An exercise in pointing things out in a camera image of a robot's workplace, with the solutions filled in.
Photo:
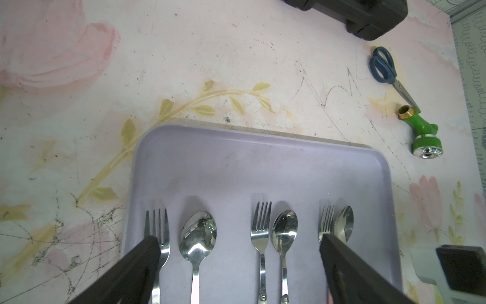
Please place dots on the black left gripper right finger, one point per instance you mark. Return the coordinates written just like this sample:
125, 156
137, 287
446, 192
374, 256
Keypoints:
351, 279

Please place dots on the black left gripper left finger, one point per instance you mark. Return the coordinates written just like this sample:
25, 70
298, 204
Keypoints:
130, 280

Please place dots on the cow pattern handle fork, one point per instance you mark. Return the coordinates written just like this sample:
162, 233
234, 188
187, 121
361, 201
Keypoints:
160, 229

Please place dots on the pink strawberry handle spoon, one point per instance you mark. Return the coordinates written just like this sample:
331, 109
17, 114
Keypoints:
343, 224

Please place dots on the pink strawberry handle fork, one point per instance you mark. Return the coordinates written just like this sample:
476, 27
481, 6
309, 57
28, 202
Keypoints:
327, 221

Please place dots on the cow pattern handle spoon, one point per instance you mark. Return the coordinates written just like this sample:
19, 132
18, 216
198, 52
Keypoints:
197, 240

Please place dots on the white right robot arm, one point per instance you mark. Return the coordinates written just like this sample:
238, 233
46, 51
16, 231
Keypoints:
457, 271

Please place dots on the lilac plastic tray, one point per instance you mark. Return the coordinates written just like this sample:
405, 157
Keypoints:
179, 171

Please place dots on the black plastic tool case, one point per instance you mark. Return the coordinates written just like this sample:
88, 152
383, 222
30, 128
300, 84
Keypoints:
368, 20

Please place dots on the green garden hose nozzle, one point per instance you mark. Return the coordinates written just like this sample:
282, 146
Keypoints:
426, 144

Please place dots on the blue handled scissors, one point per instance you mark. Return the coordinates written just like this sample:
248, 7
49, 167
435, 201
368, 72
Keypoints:
383, 70

